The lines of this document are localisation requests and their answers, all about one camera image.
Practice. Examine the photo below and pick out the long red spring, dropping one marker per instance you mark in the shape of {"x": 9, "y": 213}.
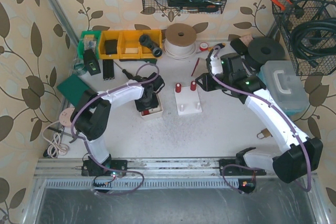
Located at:
{"x": 146, "y": 112}

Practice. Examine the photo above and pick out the black pipe fitting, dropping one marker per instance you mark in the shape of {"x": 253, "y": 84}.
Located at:
{"x": 147, "y": 42}

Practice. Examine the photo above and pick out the brass padlock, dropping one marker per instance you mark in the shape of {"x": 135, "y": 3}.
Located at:
{"x": 264, "y": 134}

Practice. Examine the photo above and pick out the right wire basket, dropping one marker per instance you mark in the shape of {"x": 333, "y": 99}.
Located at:
{"x": 308, "y": 30}

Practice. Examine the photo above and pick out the white peg board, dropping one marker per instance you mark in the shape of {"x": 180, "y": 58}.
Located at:
{"x": 187, "y": 101}

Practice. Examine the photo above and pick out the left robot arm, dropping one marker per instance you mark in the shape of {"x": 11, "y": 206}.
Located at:
{"x": 90, "y": 116}

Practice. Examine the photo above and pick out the black green device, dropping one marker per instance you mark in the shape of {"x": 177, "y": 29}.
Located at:
{"x": 91, "y": 62}

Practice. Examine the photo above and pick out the yellow plastic bin trio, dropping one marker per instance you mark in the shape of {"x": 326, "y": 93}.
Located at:
{"x": 125, "y": 45}

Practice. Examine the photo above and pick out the small hammer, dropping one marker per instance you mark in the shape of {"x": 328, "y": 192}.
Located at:
{"x": 73, "y": 138}

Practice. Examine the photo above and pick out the black rectangular block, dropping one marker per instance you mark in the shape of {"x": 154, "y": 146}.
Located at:
{"x": 108, "y": 70}

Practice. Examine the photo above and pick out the black pouch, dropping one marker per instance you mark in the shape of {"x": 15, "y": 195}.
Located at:
{"x": 239, "y": 46}

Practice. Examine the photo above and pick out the beige work glove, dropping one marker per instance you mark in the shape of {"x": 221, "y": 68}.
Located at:
{"x": 195, "y": 68}

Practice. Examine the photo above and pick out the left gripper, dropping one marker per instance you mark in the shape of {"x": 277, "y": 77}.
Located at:
{"x": 147, "y": 104}

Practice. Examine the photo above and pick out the clear teal storage box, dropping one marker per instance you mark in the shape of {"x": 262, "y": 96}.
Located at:
{"x": 284, "y": 86}

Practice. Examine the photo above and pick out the medium red spring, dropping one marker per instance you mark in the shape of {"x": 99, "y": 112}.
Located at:
{"x": 193, "y": 86}

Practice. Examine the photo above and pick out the red tape roll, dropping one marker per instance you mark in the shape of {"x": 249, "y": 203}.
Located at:
{"x": 203, "y": 46}

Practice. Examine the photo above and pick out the cream plastic tray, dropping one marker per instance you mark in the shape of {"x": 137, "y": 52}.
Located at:
{"x": 154, "y": 113}

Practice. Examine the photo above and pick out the black filament spool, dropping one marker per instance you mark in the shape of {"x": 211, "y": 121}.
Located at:
{"x": 262, "y": 49}

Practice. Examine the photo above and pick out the green plastic bin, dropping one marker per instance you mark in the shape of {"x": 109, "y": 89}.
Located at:
{"x": 88, "y": 40}

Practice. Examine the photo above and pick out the short red spring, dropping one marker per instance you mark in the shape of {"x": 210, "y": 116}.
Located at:
{"x": 178, "y": 87}

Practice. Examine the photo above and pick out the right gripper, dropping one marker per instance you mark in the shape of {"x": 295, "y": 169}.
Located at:
{"x": 210, "y": 83}

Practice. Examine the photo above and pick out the white cable spool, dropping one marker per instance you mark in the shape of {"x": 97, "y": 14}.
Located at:
{"x": 180, "y": 41}

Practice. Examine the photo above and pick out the yellow black screwdriver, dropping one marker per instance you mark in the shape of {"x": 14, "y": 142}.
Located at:
{"x": 222, "y": 45}

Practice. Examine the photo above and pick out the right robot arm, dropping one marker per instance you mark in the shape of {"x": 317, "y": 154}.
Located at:
{"x": 300, "y": 154}

